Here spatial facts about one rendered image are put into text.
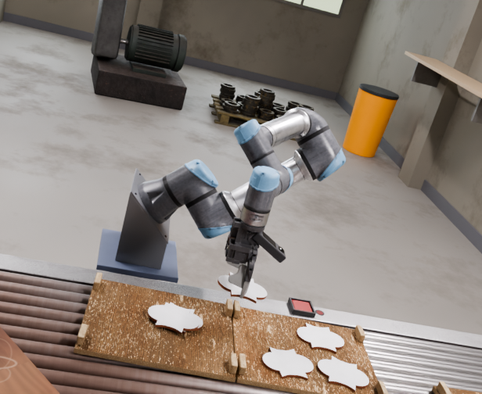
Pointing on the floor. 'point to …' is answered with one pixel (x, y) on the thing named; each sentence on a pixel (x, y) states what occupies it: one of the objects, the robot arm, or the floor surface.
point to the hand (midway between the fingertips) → (242, 286)
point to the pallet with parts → (249, 106)
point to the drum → (369, 119)
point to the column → (106, 258)
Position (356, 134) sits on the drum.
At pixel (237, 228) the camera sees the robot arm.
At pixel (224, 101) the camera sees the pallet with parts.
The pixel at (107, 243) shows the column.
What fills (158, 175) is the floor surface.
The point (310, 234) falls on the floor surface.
